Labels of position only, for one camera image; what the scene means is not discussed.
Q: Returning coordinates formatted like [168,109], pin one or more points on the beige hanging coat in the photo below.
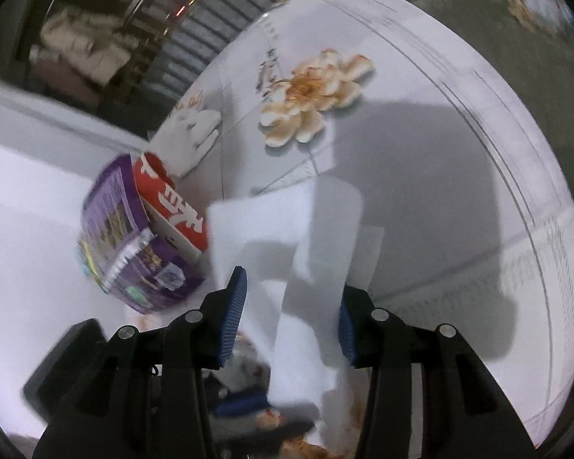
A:
[92,43]

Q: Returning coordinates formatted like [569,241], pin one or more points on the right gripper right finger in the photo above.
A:
[466,414]

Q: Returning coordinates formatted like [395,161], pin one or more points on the metal balcony railing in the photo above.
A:
[179,38]

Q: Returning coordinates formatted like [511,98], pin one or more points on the purple snack bag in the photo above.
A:
[126,258]

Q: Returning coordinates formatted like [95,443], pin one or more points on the white paper sheet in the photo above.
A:
[299,246]

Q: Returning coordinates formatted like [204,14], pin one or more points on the white tissue paper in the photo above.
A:
[185,138]

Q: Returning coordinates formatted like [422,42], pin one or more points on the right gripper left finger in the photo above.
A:
[148,382]

